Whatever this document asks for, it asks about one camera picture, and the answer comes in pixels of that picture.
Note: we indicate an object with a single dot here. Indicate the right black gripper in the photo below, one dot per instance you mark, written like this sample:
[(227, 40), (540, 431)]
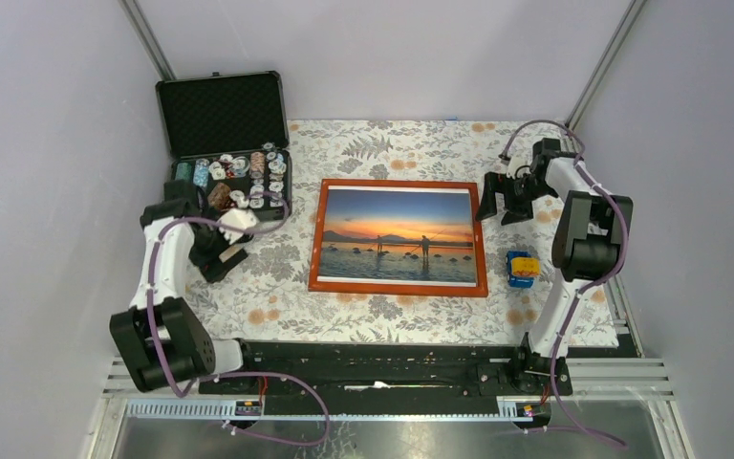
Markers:
[(487, 207)]

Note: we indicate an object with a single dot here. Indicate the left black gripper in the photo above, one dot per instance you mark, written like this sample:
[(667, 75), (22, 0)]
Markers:
[(210, 265)]

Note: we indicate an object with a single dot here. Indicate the orange wooden photo frame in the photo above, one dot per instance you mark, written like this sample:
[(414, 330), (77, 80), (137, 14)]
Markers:
[(391, 237)]

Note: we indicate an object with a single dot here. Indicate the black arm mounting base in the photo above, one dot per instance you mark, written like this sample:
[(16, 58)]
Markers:
[(396, 379)]

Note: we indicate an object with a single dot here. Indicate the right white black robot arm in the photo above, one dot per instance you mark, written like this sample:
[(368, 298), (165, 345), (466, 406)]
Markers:
[(588, 248)]

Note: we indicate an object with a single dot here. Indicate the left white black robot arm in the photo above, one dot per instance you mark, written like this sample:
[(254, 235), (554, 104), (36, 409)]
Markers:
[(160, 339)]

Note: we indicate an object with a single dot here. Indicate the floral table cloth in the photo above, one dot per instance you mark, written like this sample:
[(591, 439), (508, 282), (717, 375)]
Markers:
[(267, 298)]

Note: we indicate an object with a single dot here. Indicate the blue yellow toy block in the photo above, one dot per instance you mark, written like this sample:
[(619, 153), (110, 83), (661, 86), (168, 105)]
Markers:
[(522, 269)]

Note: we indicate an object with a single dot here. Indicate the black poker chip case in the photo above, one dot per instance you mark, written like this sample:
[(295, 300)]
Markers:
[(207, 118)]

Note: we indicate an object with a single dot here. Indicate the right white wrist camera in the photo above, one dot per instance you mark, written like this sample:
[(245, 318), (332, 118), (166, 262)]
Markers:
[(517, 169)]

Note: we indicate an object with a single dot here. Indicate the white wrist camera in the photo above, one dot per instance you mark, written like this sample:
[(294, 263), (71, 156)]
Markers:
[(235, 221), (517, 169)]

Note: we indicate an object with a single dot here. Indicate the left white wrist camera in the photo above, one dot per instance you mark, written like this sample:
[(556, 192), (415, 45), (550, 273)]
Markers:
[(235, 221)]

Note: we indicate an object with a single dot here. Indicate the aluminium rail frame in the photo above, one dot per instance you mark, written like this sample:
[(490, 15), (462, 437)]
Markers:
[(593, 380)]

